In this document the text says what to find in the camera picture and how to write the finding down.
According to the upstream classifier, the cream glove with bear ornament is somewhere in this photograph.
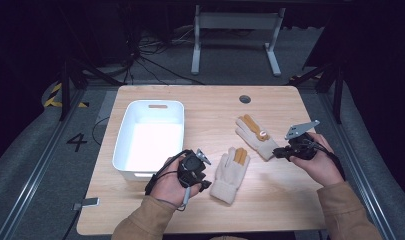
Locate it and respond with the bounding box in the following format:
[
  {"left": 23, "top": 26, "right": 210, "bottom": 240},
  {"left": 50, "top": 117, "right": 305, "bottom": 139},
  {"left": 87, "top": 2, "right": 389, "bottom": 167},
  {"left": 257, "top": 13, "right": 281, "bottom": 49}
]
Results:
[{"left": 235, "top": 113, "right": 280, "bottom": 162}]

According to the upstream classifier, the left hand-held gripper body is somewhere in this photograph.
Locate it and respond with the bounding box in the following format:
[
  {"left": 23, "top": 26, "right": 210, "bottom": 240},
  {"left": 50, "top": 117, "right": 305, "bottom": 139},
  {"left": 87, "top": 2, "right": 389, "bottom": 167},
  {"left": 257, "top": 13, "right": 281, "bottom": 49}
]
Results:
[{"left": 177, "top": 148, "right": 212, "bottom": 189}]

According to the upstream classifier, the person's right hand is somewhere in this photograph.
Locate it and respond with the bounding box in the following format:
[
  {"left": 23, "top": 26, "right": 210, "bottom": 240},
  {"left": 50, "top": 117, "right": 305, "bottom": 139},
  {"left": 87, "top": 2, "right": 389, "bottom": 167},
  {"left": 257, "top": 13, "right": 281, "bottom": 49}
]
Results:
[{"left": 289, "top": 132, "right": 345, "bottom": 188}]

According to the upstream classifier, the grey metal desk frame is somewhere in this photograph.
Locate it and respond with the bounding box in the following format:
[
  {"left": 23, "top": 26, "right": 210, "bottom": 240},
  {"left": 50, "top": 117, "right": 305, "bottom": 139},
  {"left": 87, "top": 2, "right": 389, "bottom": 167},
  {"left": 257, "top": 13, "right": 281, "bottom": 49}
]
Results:
[{"left": 190, "top": 4, "right": 287, "bottom": 78}]

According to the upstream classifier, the white plastic bin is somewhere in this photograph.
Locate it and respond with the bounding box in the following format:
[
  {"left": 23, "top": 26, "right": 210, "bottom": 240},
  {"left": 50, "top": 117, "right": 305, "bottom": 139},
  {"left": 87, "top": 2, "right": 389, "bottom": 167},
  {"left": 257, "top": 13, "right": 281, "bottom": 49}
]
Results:
[{"left": 111, "top": 99, "right": 186, "bottom": 183}]

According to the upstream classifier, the aluminium floor rail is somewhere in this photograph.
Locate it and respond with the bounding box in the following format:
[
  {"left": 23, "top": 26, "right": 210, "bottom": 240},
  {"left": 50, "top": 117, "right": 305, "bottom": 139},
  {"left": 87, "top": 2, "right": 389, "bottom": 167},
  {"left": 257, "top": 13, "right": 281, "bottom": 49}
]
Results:
[
  {"left": 0, "top": 89, "right": 88, "bottom": 240},
  {"left": 317, "top": 92, "right": 396, "bottom": 240}
]

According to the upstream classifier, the bundle of floor cables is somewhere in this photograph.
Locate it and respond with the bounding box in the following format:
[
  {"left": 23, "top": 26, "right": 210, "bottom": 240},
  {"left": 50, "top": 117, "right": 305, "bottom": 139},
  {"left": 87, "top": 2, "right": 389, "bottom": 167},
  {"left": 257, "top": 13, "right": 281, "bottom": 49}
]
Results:
[{"left": 122, "top": 25, "right": 205, "bottom": 86}]

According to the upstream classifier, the thin black floor cable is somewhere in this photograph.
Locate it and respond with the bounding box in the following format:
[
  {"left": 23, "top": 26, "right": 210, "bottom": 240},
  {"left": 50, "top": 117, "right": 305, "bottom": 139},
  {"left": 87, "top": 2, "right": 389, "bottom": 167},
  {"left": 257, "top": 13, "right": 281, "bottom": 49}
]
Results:
[{"left": 91, "top": 116, "right": 111, "bottom": 147}]

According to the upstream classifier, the cream glove with brown fingers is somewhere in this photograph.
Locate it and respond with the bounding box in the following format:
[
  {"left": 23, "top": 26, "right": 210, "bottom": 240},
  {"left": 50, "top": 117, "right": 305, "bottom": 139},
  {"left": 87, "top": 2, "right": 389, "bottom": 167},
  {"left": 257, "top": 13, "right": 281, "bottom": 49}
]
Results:
[{"left": 208, "top": 146, "right": 252, "bottom": 205}]

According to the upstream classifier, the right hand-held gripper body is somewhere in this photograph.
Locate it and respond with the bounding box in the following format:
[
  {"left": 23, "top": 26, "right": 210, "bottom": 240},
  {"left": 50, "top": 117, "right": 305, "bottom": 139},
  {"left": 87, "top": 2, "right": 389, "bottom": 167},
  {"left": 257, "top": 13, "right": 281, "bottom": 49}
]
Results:
[{"left": 284, "top": 119, "right": 321, "bottom": 161}]

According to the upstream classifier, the person's left hand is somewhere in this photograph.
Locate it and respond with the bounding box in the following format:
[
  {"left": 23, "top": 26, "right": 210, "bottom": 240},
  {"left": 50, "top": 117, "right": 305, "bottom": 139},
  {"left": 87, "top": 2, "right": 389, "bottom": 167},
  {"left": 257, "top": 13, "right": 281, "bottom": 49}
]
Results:
[{"left": 149, "top": 155, "right": 203, "bottom": 210}]

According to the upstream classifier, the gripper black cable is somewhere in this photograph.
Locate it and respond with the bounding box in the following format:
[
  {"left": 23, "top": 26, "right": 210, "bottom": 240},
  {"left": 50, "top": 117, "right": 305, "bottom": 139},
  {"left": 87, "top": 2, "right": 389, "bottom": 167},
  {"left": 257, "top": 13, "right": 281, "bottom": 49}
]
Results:
[
  {"left": 144, "top": 149, "right": 193, "bottom": 197},
  {"left": 308, "top": 138, "right": 347, "bottom": 182}
]

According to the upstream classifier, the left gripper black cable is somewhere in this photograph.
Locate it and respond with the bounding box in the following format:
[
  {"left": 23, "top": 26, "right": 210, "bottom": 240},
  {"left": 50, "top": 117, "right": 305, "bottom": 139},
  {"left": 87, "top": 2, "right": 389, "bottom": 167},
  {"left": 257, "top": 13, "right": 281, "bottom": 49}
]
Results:
[{"left": 144, "top": 149, "right": 193, "bottom": 197}]

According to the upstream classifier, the black metal stand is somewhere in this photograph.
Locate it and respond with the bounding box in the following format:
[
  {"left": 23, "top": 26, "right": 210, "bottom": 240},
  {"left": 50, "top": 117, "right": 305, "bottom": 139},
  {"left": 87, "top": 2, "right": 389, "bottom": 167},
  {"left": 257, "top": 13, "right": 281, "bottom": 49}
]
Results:
[
  {"left": 57, "top": 57, "right": 125, "bottom": 122},
  {"left": 289, "top": 59, "right": 345, "bottom": 125}
]

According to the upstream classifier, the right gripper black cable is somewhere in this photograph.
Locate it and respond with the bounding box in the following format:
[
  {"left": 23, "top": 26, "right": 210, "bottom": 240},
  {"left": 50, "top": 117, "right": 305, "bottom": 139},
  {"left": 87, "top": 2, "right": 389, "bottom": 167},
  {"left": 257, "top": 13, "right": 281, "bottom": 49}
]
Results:
[{"left": 308, "top": 138, "right": 347, "bottom": 182}]

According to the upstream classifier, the left gripper grey cable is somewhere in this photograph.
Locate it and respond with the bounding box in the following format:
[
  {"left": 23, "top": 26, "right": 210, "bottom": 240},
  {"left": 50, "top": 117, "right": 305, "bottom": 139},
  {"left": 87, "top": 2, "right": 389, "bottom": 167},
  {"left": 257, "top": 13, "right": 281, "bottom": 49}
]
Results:
[{"left": 156, "top": 185, "right": 192, "bottom": 212}]

